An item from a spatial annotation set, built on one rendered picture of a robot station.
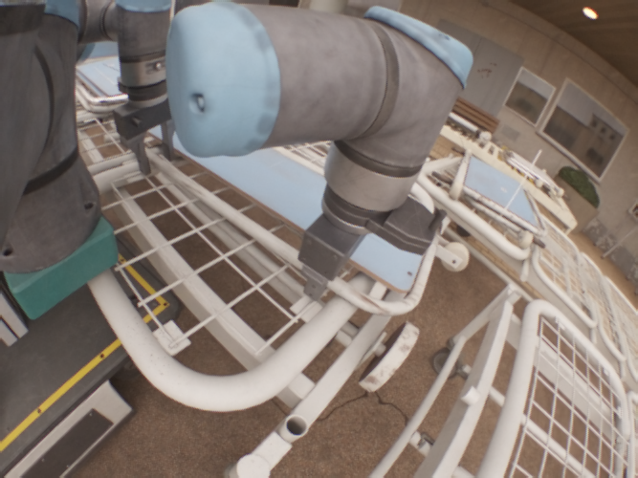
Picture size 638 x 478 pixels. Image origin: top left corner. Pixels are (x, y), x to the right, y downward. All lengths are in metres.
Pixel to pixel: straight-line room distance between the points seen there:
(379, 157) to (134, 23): 0.40
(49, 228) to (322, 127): 0.30
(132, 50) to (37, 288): 0.35
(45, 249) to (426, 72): 0.39
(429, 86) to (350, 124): 0.07
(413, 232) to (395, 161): 0.08
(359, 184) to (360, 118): 0.09
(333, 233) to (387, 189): 0.08
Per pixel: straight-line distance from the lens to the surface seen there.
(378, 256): 0.49
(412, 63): 0.20
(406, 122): 0.21
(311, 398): 0.40
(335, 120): 0.16
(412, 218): 0.30
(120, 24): 0.51
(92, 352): 0.58
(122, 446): 0.85
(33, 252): 0.36
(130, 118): 0.53
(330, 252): 0.28
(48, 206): 0.35
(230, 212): 0.48
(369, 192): 0.25
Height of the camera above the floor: 0.81
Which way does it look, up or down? 38 degrees down
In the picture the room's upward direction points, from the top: 22 degrees clockwise
